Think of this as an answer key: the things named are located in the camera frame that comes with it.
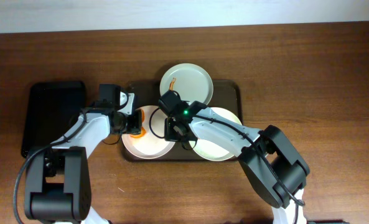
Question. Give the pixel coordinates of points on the green and orange sponge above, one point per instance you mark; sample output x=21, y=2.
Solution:
x=142, y=130

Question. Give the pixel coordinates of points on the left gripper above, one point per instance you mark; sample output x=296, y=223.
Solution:
x=135, y=123

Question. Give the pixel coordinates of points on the pale green plate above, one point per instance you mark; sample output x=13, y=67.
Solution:
x=190, y=81

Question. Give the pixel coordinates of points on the small black tray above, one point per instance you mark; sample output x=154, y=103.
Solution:
x=53, y=108

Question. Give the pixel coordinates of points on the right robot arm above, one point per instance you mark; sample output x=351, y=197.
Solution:
x=273, y=166

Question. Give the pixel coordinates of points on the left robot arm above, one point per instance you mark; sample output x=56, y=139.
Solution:
x=57, y=187

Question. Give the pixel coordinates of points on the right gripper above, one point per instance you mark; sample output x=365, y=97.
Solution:
x=173, y=130

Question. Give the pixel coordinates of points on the large brown serving tray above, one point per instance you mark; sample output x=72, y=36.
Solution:
x=226, y=94

